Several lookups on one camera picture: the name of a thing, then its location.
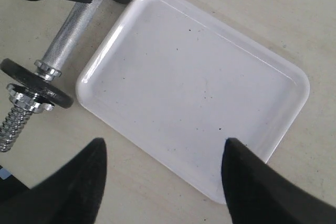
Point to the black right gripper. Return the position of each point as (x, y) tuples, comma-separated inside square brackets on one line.
[(73, 194)]

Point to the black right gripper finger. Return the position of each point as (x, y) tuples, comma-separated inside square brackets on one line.
[(255, 193)]

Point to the chrome threaded dumbbell bar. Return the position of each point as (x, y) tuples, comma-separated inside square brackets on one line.
[(49, 67)]

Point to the black weight plate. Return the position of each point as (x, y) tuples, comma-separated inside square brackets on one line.
[(36, 84)]

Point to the chrome spinlock collar nut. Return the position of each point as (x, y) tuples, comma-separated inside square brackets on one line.
[(28, 101)]

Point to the white rectangular plastic tray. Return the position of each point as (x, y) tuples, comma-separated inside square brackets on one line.
[(177, 82)]

